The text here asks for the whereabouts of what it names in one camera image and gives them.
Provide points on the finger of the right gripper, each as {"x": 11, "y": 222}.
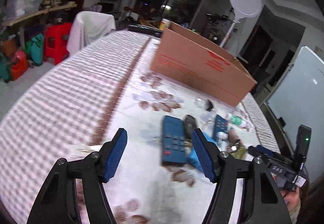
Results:
{"x": 256, "y": 152}
{"x": 265, "y": 151}

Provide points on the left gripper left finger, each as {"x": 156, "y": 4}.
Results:
{"x": 56, "y": 201}

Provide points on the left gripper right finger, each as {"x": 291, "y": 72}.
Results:
{"x": 261, "y": 200}

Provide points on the green label white tube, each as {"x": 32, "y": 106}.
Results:
{"x": 233, "y": 119}

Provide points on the blue toothpaste box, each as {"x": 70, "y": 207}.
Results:
{"x": 220, "y": 125}

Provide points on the white spray bottle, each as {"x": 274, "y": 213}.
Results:
{"x": 222, "y": 139}

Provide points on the person right hand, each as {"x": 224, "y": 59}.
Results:
{"x": 291, "y": 198}

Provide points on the white whiteboard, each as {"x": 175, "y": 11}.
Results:
{"x": 298, "y": 100}

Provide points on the blue plastic box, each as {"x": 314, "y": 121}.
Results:
{"x": 198, "y": 156}

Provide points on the black oval mouse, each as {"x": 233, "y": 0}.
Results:
{"x": 189, "y": 124}

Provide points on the blue remote control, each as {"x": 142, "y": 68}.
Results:
{"x": 173, "y": 142}

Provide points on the brown cardboard box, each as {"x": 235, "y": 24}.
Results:
{"x": 191, "y": 59}

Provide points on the checkered floral bed quilt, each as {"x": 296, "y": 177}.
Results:
{"x": 82, "y": 102}

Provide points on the white round floor lamp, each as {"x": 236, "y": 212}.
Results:
{"x": 242, "y": 9}

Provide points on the red plastic stool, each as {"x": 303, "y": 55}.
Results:
{"x": 56, "y": 39}

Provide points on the white covered chair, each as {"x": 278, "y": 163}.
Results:
{"x": 89, "y": 26}

